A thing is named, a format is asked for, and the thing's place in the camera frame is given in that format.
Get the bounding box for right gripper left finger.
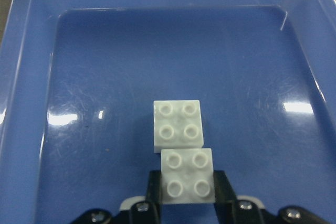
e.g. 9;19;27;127
145;170;163;223

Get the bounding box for blue plastic tray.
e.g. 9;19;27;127
1;0;335;223

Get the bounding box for white block studs up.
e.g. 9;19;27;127
161;148;215;205

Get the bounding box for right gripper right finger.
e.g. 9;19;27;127
213;170;237;223

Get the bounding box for white block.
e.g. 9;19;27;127
153;100;204;153

